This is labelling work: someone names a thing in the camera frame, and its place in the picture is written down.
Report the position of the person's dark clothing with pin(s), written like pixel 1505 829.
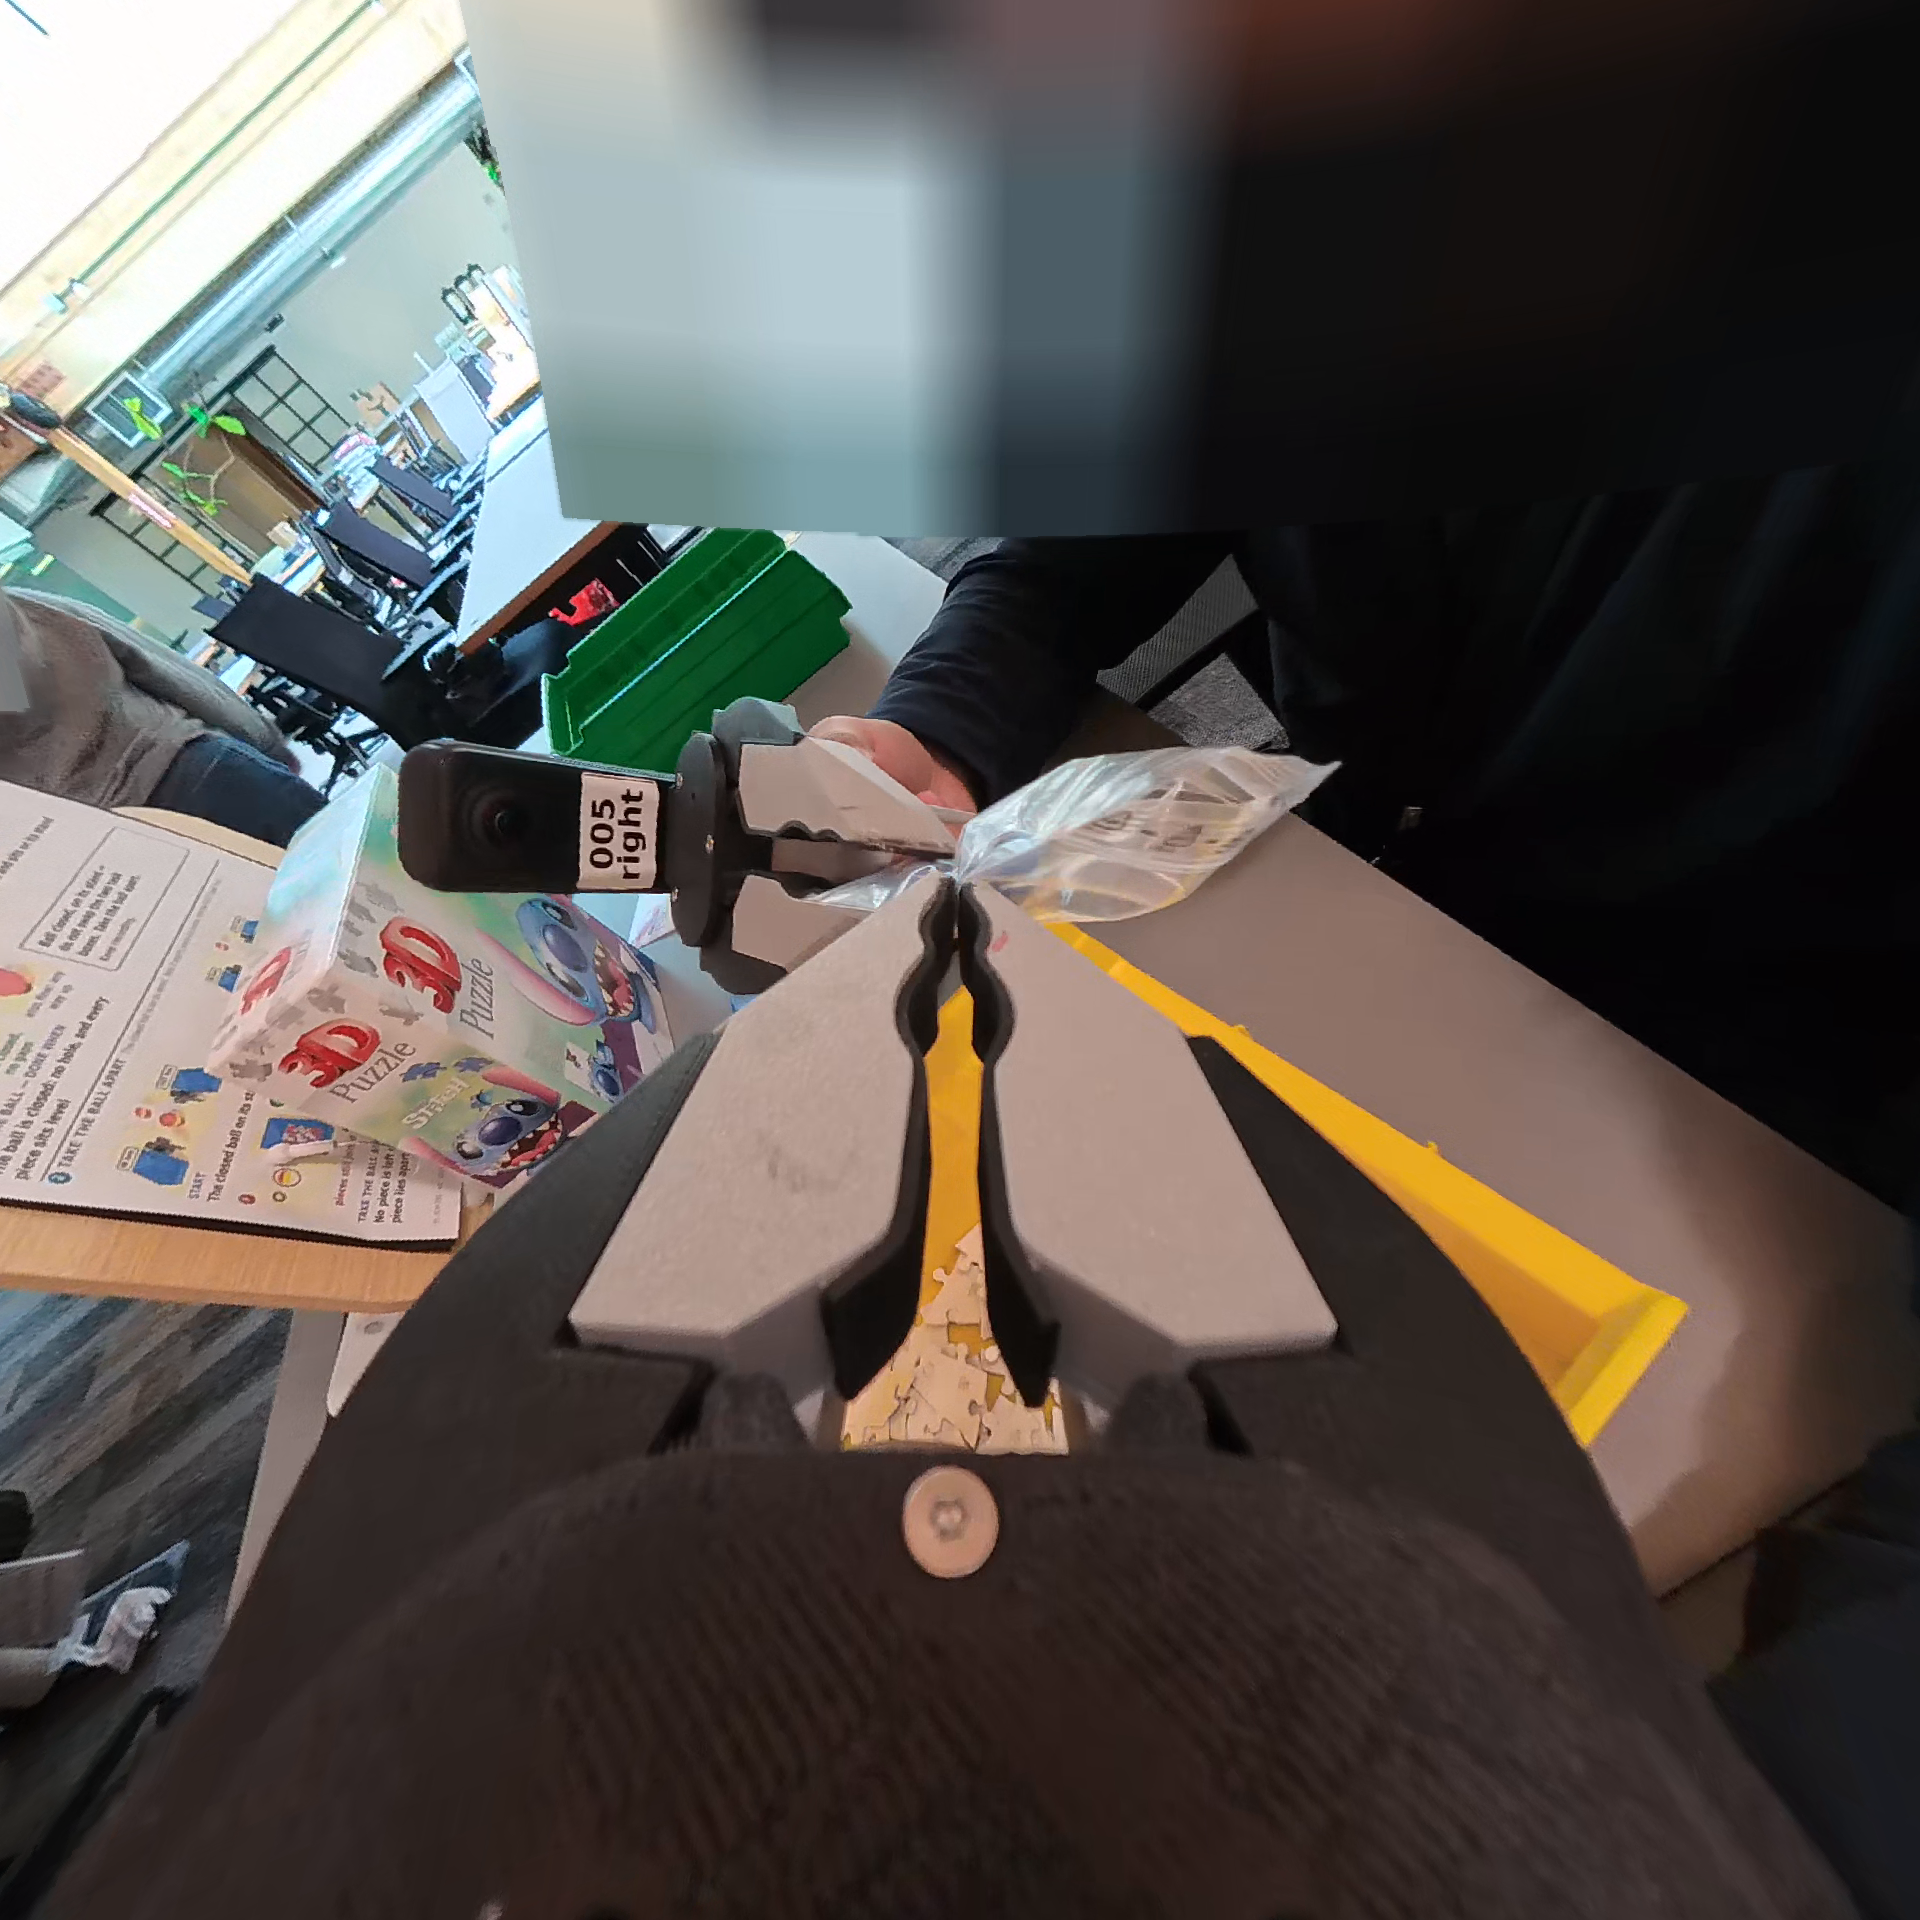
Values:
pixel 1649 782

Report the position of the person's right forearm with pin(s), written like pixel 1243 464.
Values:
pixel 1018 646

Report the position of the yellow plastic bin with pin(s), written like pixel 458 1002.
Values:
pixel 1469 1246

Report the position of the pile of white puzzle pieces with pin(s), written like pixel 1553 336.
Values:
pixel 950 1368

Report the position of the clear plastic bag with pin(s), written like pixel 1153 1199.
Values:
pixel 1124 826

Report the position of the person's right hand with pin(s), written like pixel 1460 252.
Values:
pixel 893 758

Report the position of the wooden sheet stand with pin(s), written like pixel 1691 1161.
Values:
pixel 227 1275

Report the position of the green box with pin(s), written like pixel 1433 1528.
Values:
pixel 690 646

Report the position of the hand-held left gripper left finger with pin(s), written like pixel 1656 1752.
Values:
pixel 747 1186

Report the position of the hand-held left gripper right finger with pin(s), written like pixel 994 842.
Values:
pixel 1153 1186

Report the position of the cartoon printed puzzle box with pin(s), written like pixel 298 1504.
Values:
pixel 420 1021

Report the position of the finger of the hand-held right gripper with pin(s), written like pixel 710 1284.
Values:
pixel 782 931
pixel 839 794

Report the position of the black office chair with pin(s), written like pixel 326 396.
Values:
pixel 329 646

